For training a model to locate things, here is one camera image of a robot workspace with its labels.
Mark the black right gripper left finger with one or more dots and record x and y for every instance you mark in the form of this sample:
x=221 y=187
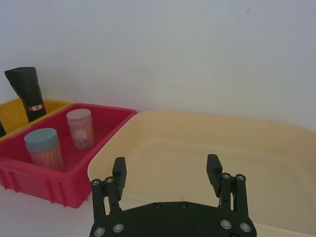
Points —
x=119 y=177

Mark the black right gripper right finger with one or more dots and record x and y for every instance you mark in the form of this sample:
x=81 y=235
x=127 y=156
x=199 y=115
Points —
x=213 y=172

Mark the cream plastic tub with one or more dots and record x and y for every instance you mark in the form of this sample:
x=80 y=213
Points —
x=197 y=148

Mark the red plastic bin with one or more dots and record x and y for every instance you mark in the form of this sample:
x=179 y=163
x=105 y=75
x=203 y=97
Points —
x=74 y=187

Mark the jar with pink lid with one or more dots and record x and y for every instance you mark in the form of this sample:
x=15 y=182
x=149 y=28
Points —
x=81 y=130

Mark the jar with grey-blue lid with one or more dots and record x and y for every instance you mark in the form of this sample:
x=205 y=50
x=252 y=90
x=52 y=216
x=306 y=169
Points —
x=45 y=150

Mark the black cylinder with red label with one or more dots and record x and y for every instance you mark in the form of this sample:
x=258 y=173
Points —
x=27 y=93

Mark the yellow plastic bin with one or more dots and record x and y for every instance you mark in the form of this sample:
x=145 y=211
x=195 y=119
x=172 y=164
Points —
x=12 y=113

